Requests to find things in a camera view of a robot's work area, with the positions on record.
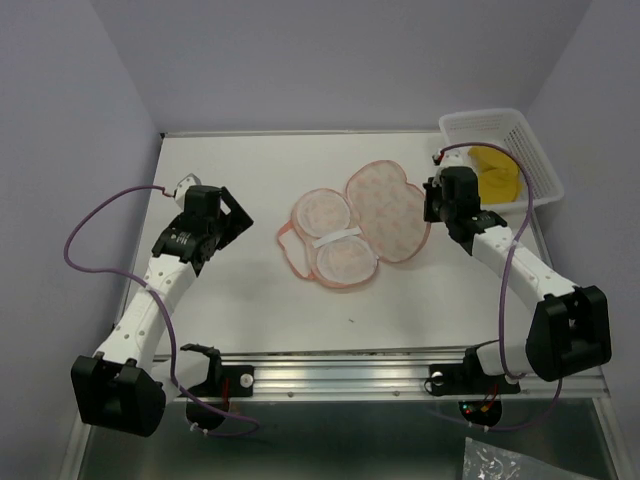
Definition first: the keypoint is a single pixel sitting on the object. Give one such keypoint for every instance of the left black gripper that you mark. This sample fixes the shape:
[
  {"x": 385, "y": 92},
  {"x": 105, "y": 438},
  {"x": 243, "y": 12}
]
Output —
[{"x": 236, "y": 221}]

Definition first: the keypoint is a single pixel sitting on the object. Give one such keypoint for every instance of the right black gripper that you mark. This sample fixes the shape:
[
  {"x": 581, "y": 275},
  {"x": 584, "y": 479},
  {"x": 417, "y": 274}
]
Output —
[{"x": 431, "y": 187}]

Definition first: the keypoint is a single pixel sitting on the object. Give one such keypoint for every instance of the yellow bra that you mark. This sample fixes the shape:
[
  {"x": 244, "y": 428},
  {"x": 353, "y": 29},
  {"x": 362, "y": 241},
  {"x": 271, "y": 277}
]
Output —
[{"x": 498, "y": 175}]

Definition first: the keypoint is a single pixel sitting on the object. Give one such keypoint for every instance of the floral mesh laundry bag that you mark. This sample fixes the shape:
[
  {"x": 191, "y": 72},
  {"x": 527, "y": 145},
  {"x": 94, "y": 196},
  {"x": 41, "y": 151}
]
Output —
[{"x": 339, "y": 239}]

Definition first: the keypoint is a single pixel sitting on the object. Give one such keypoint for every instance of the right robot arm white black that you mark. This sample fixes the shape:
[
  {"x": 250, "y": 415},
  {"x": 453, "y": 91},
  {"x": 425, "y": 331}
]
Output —
[{"x": 569, "y": 330}]

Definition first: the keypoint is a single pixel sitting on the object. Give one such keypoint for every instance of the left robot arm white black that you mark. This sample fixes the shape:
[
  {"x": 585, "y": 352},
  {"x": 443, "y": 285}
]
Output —
[{"x": 126, "y": 384}]

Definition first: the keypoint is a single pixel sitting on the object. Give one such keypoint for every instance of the clear plastic bag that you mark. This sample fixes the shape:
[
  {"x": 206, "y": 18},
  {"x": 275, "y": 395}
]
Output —
[{"x": 486, "y": 462}]

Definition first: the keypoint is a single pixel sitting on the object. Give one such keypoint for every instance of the white plastic basket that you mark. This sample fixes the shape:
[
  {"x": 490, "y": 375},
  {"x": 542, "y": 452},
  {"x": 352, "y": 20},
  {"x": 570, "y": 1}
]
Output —
[{"x": 507, "y": 131}]

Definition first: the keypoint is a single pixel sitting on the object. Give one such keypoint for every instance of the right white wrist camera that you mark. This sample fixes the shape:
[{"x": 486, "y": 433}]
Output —
[{"x": 444, "y": 159}]

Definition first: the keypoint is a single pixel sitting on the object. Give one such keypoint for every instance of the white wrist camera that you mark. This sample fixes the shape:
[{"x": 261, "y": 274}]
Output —
[
  {"x": 444, "y": 159},
  {"x": 182, "y": 187}
]

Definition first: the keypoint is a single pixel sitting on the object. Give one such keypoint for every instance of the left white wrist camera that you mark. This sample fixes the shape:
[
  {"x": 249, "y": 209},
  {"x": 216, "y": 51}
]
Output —
[{"x": 182, "y": 187}]

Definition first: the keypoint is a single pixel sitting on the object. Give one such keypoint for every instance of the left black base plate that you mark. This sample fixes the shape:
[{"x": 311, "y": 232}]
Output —
[{"x": 203, "y": 371}]

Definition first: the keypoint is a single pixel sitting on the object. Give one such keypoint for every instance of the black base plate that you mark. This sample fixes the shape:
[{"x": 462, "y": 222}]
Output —
[
  {"x": 203, "y": 371},
  {"x": 454, "y": 379}
]

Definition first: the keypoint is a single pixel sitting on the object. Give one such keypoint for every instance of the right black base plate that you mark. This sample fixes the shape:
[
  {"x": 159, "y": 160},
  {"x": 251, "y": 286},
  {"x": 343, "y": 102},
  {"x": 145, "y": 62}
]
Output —
[{"x": 454, "y": 379}]

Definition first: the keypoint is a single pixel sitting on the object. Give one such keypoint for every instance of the aluminium mounting rail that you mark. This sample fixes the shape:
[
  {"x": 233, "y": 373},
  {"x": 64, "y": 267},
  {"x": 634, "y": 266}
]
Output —
[{"x": 370, "y": 376}]

